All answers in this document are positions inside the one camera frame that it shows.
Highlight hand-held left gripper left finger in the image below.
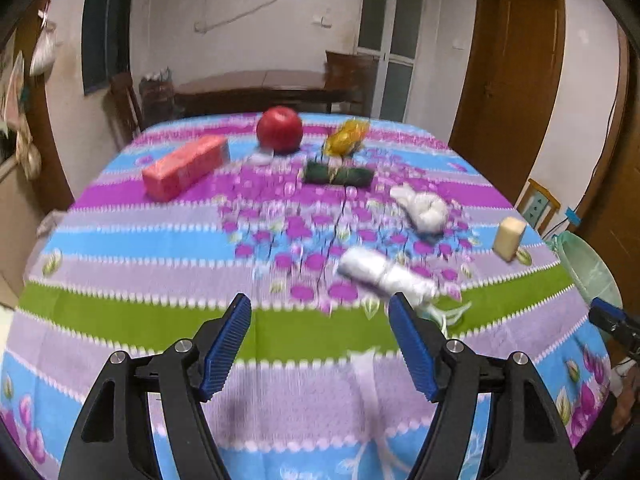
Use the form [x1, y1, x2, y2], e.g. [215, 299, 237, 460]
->
[57, 293, 252, 480]

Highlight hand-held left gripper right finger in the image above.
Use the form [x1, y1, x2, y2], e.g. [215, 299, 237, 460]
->
[389, 292, 583, 480]

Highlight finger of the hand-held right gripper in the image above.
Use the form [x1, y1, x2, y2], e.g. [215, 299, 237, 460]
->
[588, 298, 640, 356]

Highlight green plastic basin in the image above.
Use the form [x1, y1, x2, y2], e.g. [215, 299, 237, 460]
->
[547, 231, 623, 311]

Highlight white plastic bag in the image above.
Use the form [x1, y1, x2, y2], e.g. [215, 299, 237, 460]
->
[337, 246, 473, 331]

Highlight person's right forearm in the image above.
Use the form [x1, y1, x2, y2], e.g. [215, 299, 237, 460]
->
[611, 360, 640, 436]

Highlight striped floral tablecloth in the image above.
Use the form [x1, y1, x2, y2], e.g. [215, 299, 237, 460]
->
[0, 112, 613, 480]

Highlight beige block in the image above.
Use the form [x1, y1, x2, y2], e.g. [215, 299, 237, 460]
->
[492, 217, 527, 262]

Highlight small yellow wooden chair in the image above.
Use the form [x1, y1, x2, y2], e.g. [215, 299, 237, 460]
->
[515, 178, 562, 235]

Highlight large brown panel door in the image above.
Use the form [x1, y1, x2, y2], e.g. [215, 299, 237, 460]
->
[575, 25, 640, 311]

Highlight crumpled white tissue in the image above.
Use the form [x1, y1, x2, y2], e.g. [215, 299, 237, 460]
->
[390, 183, 448, 233]

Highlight pink tissue pack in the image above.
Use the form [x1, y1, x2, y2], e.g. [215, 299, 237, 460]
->
[141, 135, 231, 202]

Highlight green packet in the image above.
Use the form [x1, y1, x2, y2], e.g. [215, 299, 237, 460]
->
[303, 160, 373, 188]

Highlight yellow candy wrapper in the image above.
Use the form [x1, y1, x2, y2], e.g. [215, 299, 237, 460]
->
[322, 119, 371, 157]

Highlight red apple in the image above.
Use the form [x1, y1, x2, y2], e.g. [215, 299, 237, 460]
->
[256, 106, 304, 153]

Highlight dark wooden table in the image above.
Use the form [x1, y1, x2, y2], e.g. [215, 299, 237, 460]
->
[172, 71, 358, 118]

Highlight small cluttered basket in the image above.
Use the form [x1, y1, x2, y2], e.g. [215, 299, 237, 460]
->
[139, 70, 176, 121]

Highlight dark wooden chair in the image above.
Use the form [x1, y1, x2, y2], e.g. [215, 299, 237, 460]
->
[325, 50, 378, 116]
[109, 72, 146, 148]

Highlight hanging beige bag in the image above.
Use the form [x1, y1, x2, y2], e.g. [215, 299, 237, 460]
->
[17, 130, 43, 181]

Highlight brown wooden door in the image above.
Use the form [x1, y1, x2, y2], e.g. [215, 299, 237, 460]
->
[448, 0, 566, 188]

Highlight frosted glass door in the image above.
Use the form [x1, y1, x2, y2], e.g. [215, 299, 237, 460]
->
[356, 0, 428, 122]

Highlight dark window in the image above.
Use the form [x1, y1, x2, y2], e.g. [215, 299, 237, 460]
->
[81, 0, 133, 96]

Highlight hanging white bag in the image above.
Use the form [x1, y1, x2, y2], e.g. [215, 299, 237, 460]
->
[30, 20, 58, 77]

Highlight black cable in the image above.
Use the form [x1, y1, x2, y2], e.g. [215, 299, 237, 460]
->
[592, 85, 617, 206]

